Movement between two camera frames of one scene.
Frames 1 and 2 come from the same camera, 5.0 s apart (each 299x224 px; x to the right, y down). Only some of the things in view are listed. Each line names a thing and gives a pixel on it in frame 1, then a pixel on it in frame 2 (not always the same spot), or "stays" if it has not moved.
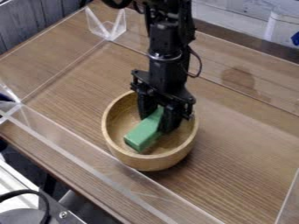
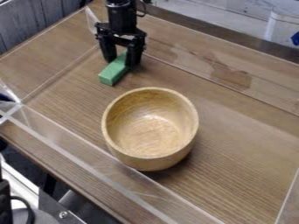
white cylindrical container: (281, 26) stays
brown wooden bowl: (167, 150) stays
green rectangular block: (139, 137) to (115, 72)
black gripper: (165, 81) to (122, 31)
